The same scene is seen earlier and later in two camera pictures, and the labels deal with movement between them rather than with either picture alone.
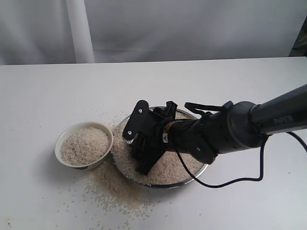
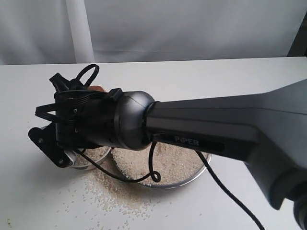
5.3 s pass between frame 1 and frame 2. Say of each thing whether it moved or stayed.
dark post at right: stayed
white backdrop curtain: stayed
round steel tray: stayed
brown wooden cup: moved
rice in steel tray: stayed
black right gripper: moved
